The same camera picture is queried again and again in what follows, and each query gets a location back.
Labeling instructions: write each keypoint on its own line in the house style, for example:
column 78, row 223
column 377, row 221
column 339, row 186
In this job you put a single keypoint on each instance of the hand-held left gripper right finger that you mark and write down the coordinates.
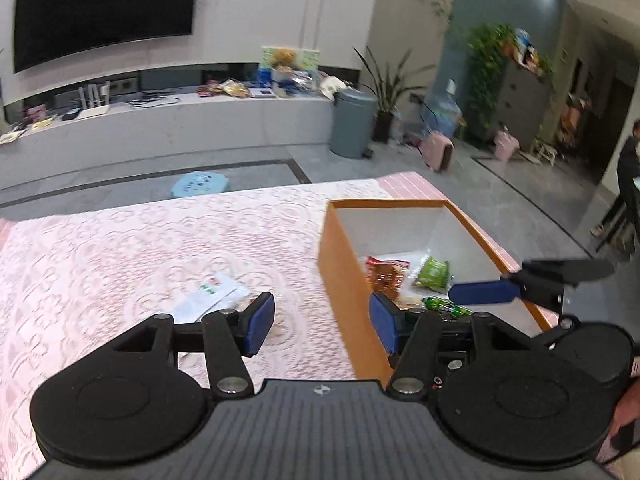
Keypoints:
column 382, row 320

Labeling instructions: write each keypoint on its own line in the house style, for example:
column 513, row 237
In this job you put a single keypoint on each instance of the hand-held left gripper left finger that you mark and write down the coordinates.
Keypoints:
column 260, row 322

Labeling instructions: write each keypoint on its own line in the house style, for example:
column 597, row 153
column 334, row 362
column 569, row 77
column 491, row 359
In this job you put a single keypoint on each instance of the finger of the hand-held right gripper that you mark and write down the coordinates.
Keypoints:
column 570, row 269
column 482, row 293

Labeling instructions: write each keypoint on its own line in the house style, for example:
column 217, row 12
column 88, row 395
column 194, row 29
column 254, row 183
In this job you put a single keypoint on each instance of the clear white snack packet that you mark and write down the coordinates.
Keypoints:
column 409, row 301

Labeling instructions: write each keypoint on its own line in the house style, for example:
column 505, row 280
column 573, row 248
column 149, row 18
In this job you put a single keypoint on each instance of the long green snack packet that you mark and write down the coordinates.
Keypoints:
column 442, row 306

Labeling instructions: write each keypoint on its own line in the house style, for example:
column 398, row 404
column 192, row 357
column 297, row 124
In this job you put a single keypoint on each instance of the clear orange snack packet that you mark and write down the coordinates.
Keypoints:
column 387, row 275

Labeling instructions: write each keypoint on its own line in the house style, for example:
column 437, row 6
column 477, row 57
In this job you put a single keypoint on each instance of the light green snack packet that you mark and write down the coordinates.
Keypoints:
column 432, row 272

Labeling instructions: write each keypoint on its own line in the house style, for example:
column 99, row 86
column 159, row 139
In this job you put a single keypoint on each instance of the orange cardboard box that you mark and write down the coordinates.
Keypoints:
column 340, row 285

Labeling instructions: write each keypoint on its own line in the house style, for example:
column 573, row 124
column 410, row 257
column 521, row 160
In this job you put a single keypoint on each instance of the person's right forearm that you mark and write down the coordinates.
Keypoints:
column 627, row 410

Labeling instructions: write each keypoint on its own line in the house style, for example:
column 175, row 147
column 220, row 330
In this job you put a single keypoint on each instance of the small white stool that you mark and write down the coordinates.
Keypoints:
column 544, row 152

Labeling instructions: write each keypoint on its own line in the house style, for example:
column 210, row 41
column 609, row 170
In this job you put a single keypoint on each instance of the small pink bag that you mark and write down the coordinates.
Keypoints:
column 506, row 145

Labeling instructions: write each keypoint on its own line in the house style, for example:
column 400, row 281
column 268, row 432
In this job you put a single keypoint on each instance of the large pink bag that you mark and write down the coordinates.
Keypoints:
column 439, row 152

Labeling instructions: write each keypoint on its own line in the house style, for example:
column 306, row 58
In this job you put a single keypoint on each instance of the pink lace tablecloth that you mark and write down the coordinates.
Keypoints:
column 125, row 260

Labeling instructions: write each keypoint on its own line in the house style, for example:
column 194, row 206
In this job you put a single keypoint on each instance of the light blue plastic stool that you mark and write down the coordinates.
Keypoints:
column 200, row 184

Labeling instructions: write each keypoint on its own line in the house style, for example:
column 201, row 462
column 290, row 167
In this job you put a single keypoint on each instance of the grey cabinet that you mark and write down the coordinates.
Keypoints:
column 525, row 105

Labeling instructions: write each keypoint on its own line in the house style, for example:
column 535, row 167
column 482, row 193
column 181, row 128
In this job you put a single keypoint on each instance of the blue water bottle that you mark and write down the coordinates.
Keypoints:
column 442, row 112

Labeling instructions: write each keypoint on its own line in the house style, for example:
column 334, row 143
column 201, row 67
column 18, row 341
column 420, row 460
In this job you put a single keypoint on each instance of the grey trash can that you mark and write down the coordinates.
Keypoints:
column 352, row 122

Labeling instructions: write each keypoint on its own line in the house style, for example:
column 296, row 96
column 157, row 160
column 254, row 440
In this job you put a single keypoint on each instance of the grey television bench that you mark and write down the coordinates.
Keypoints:
column 175, row 130

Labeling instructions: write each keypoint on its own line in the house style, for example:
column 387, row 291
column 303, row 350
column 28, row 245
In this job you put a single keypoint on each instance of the tall potted leaf plant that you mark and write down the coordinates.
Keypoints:
column 385, row 105

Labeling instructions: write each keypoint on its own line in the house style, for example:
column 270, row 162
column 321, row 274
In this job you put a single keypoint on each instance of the climbing green plant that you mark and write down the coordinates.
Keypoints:
column 487, row 70

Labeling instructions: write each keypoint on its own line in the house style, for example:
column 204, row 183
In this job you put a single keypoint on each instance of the toys on cabinet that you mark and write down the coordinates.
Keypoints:
column 525, row 50

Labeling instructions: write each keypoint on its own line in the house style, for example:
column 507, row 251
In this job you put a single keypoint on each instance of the pile of packets on bench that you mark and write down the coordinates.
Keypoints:
column 280, row 85

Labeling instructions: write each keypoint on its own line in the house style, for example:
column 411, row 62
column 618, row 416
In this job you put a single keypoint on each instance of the teddy bear poster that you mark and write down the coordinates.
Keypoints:
column 287, row 57

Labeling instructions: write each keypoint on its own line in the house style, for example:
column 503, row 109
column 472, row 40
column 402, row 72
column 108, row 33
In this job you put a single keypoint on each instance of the white router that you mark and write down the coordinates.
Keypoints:
column 94, row 109

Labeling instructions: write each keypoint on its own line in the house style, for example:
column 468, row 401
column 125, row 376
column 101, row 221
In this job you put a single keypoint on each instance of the papers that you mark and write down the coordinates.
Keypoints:
column 30, row 127

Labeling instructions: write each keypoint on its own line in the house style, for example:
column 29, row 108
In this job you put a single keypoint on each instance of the black television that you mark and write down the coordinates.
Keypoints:
column 100, row 10

